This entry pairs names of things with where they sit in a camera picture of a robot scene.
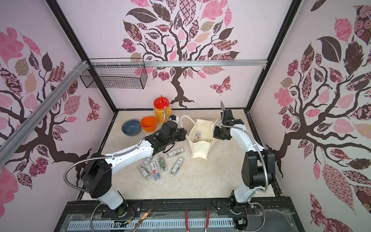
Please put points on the red lid yellow candy jar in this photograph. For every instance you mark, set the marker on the red lid yellow candy jar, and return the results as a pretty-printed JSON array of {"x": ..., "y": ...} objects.
[{"x": 162, "y": 109}]

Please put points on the black corner frame post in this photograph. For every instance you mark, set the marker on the black corner frame post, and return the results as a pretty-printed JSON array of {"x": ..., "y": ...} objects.
[{"x": 288, "y": 20}]

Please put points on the aluminium rail back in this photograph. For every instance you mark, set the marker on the aluminium rail back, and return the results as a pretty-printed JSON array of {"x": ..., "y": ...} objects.
[{"x": 156, "y": 64}]

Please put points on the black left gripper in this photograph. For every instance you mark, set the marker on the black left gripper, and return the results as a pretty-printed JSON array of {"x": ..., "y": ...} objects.
[{"x": 182, "y": 133}]

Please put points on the aluminium rail left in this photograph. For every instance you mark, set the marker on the aluminium rail left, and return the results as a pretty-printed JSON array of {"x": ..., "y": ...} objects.
[{"x": 10, "y": 146}]

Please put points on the black wire basket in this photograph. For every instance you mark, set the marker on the black wire basket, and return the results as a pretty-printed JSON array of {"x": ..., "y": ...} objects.
[{"x": 124, "y": 74}]

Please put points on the aluminium rail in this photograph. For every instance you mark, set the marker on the aluminium rail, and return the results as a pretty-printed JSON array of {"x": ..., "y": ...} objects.
[
  {"x": 10, "y": 146},
  {"x": 156, "y": 64}
]

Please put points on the black left corner post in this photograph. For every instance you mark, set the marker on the black left corner post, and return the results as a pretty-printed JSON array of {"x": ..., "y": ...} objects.
[{"x": 62, "y": 20}]

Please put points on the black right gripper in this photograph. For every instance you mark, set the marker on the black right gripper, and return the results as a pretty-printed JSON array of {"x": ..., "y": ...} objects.
[{"x": 218, "y": 132}]

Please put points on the blue grey bowl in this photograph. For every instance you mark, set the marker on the blue grey bowl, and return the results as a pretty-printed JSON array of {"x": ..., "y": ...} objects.
[{"x": 131, "y": 127}]

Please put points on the brown flat stick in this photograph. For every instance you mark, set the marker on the brown flat stick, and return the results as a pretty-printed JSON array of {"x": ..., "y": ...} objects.
[{"x": 141, "y": 220}]

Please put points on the blue red compass set case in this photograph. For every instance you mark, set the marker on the blue red compass set case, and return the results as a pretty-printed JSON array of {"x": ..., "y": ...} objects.
[{"x": 156, "y": 173}]

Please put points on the cream canvas tote bag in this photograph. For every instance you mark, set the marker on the cream canvas tote bag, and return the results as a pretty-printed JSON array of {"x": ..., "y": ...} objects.
[{"x": 202, "y": 148}]

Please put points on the green compass set case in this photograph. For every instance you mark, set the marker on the green compass set case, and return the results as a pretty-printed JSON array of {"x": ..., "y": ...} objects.
[{"x": 162, "y": 164}]

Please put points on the white slotted cable duct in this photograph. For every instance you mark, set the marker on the white slotted cable duct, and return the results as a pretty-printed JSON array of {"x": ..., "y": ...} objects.
[{"x": 149, "y": 224}]

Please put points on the orange plastic bowl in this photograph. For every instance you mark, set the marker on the orange plastic bowl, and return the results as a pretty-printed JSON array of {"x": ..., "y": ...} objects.
[{"x": 149, "y": 124}]

